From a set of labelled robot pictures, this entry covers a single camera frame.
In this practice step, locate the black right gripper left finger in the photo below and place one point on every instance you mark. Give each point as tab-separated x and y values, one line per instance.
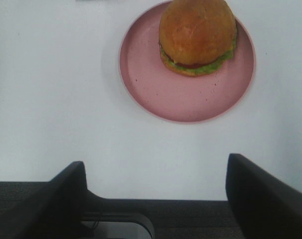
57	210

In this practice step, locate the burger with lettuce and tomato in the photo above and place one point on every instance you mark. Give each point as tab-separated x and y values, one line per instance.
197	36

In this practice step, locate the pink round plate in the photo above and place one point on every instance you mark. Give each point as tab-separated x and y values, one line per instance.
173	97

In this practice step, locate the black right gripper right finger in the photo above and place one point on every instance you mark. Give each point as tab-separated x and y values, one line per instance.
263	206

